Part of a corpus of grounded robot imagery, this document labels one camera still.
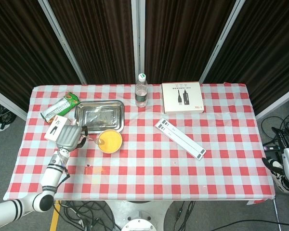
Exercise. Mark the thin grey table leg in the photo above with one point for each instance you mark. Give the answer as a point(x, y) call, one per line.
point(276, 216)

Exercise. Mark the green snack packet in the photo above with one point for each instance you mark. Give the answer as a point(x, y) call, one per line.
point(60, 107)

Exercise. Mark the black power strip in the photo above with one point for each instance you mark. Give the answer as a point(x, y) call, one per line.
point(272, 147)

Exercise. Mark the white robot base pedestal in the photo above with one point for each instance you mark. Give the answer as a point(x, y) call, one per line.
point(137, 214)

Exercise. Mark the low aluminium partition frame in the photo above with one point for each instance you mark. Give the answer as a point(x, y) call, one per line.
point(277, 102)
point(7, 102)

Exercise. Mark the clear plastic water bottle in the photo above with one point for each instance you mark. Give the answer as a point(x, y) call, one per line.
point(141, 93)

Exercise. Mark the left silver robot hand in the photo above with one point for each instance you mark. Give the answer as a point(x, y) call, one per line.
point(67, 137)

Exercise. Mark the beige bowl of orange powder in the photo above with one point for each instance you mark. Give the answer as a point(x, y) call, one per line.
point(110, 142)

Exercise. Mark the white folding laptop stand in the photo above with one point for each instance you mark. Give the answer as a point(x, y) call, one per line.
point(180, 139)

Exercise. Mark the aluminium partition post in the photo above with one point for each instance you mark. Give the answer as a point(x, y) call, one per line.
point(62, 43)
point(221, 41)
point(137, 36)

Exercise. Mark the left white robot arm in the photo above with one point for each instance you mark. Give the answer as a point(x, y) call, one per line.
point(51, 175)

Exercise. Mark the small white box red label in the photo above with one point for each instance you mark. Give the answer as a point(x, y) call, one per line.
point(55, 128)

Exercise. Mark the stainless steel rectangular tray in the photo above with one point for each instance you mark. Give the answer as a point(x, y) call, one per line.
point(103, 113)

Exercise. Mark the red white checkered tablecloth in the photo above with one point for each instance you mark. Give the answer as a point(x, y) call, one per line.
point(144, 175)

